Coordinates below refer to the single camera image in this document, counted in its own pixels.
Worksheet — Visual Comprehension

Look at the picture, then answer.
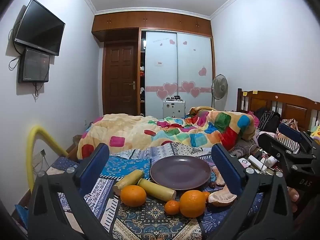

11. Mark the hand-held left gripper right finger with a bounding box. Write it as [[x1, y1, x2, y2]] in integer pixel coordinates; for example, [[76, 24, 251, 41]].
[[211, 144, 296, 240]]

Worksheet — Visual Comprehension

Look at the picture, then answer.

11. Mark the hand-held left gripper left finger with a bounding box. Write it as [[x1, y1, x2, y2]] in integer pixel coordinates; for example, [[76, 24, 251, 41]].
[[27, 143, 120, 240]]

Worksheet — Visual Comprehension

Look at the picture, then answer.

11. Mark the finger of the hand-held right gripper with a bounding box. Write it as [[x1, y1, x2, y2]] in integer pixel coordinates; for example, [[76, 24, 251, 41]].
[[258, 132, 316, 166], [278, 123, 320, 155]]

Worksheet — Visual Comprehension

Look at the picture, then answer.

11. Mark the purple round plate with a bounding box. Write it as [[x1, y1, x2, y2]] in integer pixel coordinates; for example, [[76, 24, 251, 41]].
[[149, 155, 212, 190]]

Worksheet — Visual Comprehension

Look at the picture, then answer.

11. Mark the large orange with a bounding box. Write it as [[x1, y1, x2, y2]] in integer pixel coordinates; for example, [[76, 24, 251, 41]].
[[179, 190, 207, 218], [120, 185, 147, 207]]

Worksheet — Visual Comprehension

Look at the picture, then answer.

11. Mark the person's right hand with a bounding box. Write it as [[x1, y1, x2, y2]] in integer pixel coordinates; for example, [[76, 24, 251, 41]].
[[287, 187, 300, 214]]

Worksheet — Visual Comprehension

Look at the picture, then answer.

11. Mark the white round-faced device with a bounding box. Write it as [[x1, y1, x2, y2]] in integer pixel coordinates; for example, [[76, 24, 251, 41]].
[[237, 157, 252, 169]]

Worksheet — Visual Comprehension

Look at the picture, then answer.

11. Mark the black backpack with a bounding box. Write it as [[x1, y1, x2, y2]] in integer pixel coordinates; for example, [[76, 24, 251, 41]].
[[255, 107, 282, 133]]

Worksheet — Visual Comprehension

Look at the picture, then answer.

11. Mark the wooden bed headboard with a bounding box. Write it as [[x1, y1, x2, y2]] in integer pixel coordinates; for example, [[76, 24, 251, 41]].
[[236, 88, 320, 133]]

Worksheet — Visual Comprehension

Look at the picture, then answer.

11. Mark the grey patterned pillow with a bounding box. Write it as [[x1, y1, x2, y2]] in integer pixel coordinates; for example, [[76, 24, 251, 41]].
[[229, 140, 258, 159]]

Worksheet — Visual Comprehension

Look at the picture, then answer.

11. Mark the white power strip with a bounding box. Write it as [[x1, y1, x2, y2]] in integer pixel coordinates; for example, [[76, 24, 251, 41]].
[[247, 155, 268, 173]]

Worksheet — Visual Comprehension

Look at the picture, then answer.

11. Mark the colourful checked blanket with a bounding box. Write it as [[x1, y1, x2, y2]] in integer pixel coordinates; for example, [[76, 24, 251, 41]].
[[76, 106, 257, 160]]

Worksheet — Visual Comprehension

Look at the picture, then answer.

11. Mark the yellow foam tube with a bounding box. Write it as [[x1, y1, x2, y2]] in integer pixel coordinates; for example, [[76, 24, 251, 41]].
[[27, 126, 69, 193]]

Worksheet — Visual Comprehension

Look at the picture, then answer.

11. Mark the blue patterned bedspread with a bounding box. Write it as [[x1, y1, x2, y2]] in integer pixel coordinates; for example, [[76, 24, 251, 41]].
[[46, 142, 265, 240]]

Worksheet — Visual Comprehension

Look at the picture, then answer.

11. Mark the standing electric fan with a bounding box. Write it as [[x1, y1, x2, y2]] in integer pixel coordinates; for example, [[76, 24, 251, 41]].
[[211, 74, 228, 109]]

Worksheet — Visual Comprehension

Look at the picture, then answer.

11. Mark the blue bag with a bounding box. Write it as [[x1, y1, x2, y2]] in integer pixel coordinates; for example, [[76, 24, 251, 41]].
[[14, 204, 29, 230]]

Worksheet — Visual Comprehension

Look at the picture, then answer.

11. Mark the brown wooden door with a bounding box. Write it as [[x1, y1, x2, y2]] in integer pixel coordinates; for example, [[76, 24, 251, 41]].
[[103, 42, 139, 115]]

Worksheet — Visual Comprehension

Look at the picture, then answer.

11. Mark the wardrobe with heart stickers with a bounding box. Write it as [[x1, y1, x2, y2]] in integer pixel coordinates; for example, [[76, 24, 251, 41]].
[[139, 29, 215, 119]]

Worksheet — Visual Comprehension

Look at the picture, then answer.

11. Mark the wooden overhead cabinet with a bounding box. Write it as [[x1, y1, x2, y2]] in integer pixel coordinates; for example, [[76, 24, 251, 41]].
[[91, 11, 213, 44]]

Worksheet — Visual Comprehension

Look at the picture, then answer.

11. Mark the white wall socket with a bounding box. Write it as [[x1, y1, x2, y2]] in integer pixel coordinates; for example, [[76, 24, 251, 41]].
[[32, 149, 47, 166]]

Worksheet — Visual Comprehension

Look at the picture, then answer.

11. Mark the black hanging monitor cable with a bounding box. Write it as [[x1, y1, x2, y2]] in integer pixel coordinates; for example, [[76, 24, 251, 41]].
[[34, 81, 44, 98]]

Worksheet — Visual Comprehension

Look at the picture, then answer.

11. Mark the small black wall monitor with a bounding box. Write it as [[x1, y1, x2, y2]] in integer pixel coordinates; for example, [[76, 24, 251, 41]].
[[17, 47, 50, 84]]

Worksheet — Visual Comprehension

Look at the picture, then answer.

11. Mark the black looped monitor cable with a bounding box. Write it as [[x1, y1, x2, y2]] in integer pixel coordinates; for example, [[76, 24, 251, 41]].
[[8, 56, 22, 70]]

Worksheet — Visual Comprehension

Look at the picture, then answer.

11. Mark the black wall television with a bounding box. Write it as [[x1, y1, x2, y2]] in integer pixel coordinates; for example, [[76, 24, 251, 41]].
[[14, 0, 66, 57]]

